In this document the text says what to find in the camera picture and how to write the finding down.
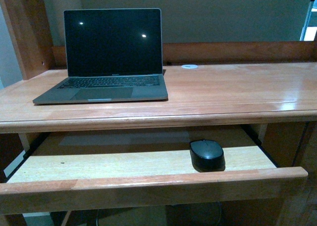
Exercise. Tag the black wireless mouse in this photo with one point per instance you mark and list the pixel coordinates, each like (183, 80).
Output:
(207, 156)

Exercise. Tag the wooden pull-out keyboard tray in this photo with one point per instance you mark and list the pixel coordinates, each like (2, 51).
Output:
(126, 168)

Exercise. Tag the grey open laptop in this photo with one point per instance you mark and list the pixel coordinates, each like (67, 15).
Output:
(112, 55)

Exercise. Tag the wooden desk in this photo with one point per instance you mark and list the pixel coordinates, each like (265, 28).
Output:
(238, 83)

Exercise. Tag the white desk cable grommet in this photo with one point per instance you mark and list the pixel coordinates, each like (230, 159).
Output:
(189, 66)

